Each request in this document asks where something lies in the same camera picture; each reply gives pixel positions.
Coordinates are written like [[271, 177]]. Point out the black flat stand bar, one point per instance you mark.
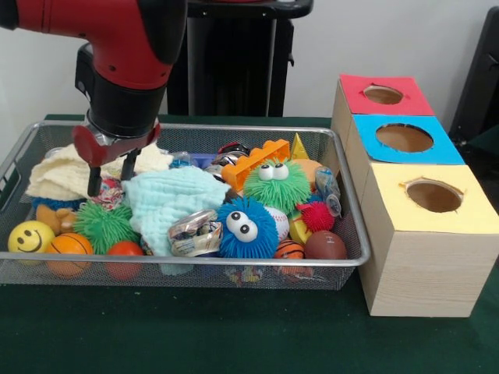
[[475, 78]]

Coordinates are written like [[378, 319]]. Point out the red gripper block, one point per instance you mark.
[[91, 152]]

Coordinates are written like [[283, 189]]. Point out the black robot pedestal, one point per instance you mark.
[[234, 58]]

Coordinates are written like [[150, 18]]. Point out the clear mesh bin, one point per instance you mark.
[[195, 134]]

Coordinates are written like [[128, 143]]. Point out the cream cloth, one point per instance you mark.
[[50, 175]]

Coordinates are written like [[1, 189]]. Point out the light blue cloth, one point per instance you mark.
[[171, 198]]

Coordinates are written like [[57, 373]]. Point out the yellow smiley ball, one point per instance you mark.
[[31, 237]]

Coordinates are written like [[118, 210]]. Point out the crushed silver drink can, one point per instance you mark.
[[195, 233]]

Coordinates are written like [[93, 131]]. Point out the orange toothed toy block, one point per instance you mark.
[[249, 167]]

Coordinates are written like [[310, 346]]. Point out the dark green table cloth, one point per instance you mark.
[[195, 335], [483, 156]]

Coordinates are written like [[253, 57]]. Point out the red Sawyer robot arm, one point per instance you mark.
[[117, 39]]

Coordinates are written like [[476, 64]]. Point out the wooden box with three holes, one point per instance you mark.
[[429, 272]]

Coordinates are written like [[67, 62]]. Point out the orange toy basketball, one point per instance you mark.
[[70, 245]]

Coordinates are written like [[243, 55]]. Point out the small red-orange ball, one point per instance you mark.
[[124, 249]]

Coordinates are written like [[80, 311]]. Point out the multicolour patterned cloth scrap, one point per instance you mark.
[[109, 192]]

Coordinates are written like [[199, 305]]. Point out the blue spiky toy with eyes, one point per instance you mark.
[[245, 241]]

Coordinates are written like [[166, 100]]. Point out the green spiky toy with eyes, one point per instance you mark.
[[288, 191]]

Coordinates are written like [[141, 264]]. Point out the brown toy football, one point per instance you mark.
[[325, 245]]

